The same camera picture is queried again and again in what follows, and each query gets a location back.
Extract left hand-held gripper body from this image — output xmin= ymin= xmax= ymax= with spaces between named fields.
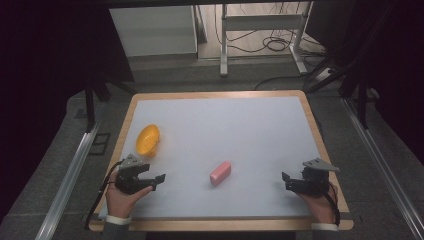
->
xmin=114 ymin=153 xmax=152 ymax=196

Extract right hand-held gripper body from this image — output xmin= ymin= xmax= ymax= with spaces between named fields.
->
xmin=288 ymin=156 xmax=341 ymax=196

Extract orange plastic bowl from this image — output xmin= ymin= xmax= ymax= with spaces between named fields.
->
xmin=135 ymin=123 xmax=162 ymax=158

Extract pink soap bar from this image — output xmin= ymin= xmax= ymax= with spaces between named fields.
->
xmin=209 ymin=160 xmax=233 ymax=187

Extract person's left hand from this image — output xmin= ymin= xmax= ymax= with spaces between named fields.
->
xmin=105 ymin=170 xmax=155 ymax=220

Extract person's right hand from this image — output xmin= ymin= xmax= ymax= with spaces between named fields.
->
xmin=295 ymin=181 xmax=338 ymax=225

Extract black metal stand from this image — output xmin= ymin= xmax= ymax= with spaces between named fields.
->
xmin=83 ymin=74 xmax=138 ymax=134
xmin=304 ymin=49 xmax=382 ymax=130

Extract white power strip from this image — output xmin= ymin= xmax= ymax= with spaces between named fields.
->
xmin=314 ymin=67 xmax=336 ymax=83

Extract dark curtain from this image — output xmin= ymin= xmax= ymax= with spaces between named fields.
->
xmin=304 ymin=0 xmax=424 ymax=166
xmin=0 ymin=0 xmax=134 ymax=224

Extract white cabinet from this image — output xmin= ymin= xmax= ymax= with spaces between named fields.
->
xmin=108 ymin=5 xmax=199 ymax=58

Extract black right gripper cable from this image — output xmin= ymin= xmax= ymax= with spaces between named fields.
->
xmin=323 ymin=181 xmax=342 ymax=228

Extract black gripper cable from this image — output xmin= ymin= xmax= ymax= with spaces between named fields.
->
xmin=323 ymin=181 xmax=342 ymax=228
xmin=84 ymin=160 xmax=125 ymax=230

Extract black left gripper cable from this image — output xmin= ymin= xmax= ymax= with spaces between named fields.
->
xmin=84 ymin=160 xmax=125 ymax=230

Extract black square floor bracket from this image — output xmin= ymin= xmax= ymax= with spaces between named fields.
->
xmin=87 ymin=132 xmax=112 ymax=157

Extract aluminium rail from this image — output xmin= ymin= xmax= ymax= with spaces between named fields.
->
xmin=342 ymin=97 xmax=424 ymax=240
xmin=34 ymin=121 xmax=103 ymax=240

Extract white board with wooden frame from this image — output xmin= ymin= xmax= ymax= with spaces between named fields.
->
xmin=98 ymin=95 xmax=323 ymax=221

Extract black floor cables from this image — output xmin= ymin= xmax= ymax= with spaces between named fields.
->
xmin=214 ymin=2 xmax=329 ymax=58

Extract white metal desk frame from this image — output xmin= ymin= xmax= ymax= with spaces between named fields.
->
xmin=219 ymin=1 xmax=315 ymax=78

